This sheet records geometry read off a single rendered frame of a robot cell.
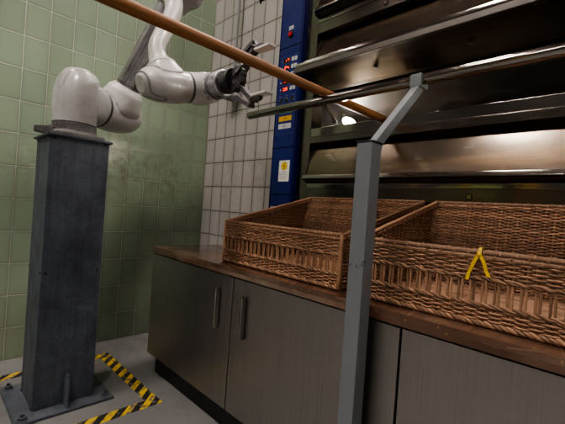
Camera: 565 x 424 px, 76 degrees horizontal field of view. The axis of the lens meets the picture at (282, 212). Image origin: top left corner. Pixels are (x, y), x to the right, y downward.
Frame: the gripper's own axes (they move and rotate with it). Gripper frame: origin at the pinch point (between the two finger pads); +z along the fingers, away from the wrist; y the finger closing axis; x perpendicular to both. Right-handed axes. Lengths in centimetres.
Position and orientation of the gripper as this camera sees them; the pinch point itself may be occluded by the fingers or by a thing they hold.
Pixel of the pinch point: (268, 69)
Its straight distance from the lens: 113.4
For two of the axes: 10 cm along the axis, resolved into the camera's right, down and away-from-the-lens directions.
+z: 7.1, 0.6, -7.0
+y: -0.7, 10.0, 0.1
